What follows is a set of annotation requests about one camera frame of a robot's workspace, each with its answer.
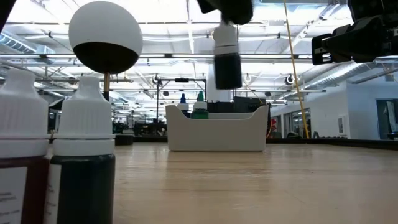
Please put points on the large bottle blue tip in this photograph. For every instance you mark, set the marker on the large bottle blue tip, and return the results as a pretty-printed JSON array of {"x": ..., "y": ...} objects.
[{"x": 183, "y": 99}]

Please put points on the silver ventilation duct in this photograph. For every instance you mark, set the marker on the silver ventilation duct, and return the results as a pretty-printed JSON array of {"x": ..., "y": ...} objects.
[{"x": 342, "y": 74}]

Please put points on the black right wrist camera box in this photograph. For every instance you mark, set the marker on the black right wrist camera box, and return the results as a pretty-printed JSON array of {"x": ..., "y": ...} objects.
[{"x": 373, "y": 9}]

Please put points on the black equipment box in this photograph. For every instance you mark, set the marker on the black equipment box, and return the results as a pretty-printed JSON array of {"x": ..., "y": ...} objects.
[{"x": 242, "y": 104}]

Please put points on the white globe table lamp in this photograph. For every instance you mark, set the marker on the white globe table lamp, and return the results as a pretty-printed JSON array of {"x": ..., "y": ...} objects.
[{"x": 105, "y": 25}]

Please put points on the dark bottle white label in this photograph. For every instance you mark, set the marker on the dark bottle white label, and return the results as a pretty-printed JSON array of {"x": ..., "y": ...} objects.
[{"x": 84, "y": 130}]

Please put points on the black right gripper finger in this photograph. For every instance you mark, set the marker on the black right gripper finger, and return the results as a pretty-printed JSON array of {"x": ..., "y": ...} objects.
[{"x": 354, "y": 43}]

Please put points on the black metal frame rig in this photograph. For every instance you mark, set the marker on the black metal frame rig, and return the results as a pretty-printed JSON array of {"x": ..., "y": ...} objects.
[{"x": 182, "y": 80}]

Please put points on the black angled monitor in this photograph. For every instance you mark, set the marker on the black angled monitor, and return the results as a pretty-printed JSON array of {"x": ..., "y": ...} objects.
[{"x": 56, "y": 104}]

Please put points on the white square column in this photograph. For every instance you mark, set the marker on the white square column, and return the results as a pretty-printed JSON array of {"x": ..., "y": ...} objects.
[{"x": 210, "y": 77}]

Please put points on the large green bottle green tip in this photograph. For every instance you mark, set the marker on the large green bottle green tip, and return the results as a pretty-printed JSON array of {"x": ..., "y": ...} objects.
[{"x": 200, "y": 114}]

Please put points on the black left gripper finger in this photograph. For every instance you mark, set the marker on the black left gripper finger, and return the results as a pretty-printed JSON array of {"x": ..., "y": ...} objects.
[
  {"x": 237, "y": 11},
  {"x": 211, "y": 6}
]

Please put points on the dark red food coloring bottle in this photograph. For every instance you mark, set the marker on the dark red food coloring bottle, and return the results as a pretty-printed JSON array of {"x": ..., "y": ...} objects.
[{"x": 21, "y": 124}]

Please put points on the black table edge rail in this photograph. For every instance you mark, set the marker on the black table edge rail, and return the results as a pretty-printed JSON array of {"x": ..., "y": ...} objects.
[{"x": 342, "y": 142}]

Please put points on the red background object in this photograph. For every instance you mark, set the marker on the red background object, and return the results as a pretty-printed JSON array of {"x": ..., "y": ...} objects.
[{"x": 272, "y": 126}]

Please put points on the long ceiling light bar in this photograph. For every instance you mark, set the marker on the long ceiling light bar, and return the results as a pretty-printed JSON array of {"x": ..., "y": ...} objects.
[{"x": 174, "y": 56}]

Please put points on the dark bottle red label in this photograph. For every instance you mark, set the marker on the dark bottle red label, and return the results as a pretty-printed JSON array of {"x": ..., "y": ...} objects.
[{"x": 228, "y": 71}]

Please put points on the white plastic storage bin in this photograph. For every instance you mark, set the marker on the white plastic storage bin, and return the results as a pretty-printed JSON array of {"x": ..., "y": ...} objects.
[{"x": 217, "y": 133}]

